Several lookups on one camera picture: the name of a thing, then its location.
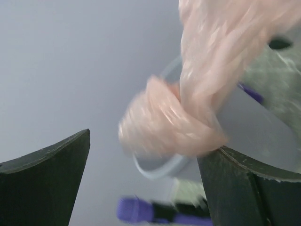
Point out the pink plastic trash bag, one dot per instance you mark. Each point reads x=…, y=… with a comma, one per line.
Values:
x=220, y=39

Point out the purple microphone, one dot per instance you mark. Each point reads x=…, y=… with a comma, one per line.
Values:
x=133, y=210

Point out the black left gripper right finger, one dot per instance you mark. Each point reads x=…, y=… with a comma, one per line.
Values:
x=242, y=191

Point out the grey plastic trash bin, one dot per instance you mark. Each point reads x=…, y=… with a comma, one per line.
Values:
x=252, y=130

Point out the purple metronome box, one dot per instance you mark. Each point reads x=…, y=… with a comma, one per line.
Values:
x=253, y=94

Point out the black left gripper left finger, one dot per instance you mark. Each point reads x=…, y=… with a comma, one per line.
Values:
x=40, y=188

